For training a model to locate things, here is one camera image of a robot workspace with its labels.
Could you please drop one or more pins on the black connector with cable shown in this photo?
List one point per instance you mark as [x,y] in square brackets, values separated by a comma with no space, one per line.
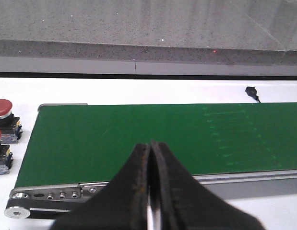
[252,92]

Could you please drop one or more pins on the grey stone slab left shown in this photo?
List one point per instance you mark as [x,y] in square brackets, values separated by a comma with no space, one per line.
[208,31]

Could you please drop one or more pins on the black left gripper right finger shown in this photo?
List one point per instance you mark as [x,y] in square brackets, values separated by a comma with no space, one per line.
[180,202]

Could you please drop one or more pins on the green conveyor belt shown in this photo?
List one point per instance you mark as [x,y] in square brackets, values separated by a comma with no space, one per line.
[73,144]

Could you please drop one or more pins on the white panel under slabs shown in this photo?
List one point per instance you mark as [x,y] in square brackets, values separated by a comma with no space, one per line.
[85,66]

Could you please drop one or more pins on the aluminium conveyor side rail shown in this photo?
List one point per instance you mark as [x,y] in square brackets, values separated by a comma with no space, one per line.
[223,185]

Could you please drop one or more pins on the grey stone slab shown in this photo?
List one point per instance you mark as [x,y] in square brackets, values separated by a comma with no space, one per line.
[208,31]
[279,19]

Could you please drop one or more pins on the grey stone slab right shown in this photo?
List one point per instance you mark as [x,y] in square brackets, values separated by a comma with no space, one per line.
[279,19]

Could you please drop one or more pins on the red mushroom button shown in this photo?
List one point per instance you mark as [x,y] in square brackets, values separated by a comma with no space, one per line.
[5,158]
[10,127]

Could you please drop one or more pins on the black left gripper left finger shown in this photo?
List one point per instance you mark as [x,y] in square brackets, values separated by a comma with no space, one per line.
[120,205]

